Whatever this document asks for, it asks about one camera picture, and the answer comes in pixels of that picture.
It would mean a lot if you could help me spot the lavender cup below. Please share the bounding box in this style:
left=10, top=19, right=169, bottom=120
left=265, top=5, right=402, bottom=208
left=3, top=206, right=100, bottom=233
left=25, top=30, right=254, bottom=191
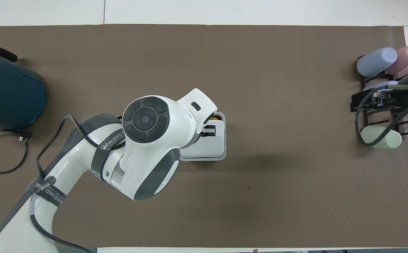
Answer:
left=357, top=47, right=397, bottom=78

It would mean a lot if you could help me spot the pale green cup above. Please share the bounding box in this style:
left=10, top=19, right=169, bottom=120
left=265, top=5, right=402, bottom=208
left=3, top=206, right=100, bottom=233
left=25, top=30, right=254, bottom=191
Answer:
left=360, top=125, right=402, bottom=149

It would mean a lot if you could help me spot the black cable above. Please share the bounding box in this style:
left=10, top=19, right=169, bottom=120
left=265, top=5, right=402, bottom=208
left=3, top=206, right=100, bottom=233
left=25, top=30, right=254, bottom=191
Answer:
left=355, top=84, right=408, bottom=147
left=30, top=114, right=127, bottom=253

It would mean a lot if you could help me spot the white grey trash can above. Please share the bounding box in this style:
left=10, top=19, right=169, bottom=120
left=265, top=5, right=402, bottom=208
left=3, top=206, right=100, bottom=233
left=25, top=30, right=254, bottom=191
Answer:
left=179, top=112, right=227, bottom=162

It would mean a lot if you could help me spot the black kettle power cord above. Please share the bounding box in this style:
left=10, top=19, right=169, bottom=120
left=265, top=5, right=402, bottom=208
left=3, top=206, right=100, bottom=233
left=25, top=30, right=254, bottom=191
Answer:
left=0, top=129, right=32, bottom=175

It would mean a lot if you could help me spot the pink cup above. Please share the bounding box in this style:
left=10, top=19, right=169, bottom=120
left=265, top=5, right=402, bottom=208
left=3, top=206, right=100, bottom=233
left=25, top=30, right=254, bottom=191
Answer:
left=385, top=45, right=408, bottom=75

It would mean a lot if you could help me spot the dark teal electric kettle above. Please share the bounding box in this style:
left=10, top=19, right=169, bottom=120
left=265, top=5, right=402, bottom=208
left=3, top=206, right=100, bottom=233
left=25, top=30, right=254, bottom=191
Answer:
left=0, top=44, right=47, bottom=130

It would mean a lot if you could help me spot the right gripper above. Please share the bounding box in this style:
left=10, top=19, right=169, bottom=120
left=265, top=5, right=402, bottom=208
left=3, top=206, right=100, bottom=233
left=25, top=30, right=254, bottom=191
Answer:
left=350, top=70, right=408, bottom=115

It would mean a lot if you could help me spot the dark wooden cup rack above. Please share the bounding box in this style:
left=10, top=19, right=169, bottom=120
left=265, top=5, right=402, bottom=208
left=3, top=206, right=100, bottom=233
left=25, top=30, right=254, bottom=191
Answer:
left=350, top=54, right=408, bottom=138

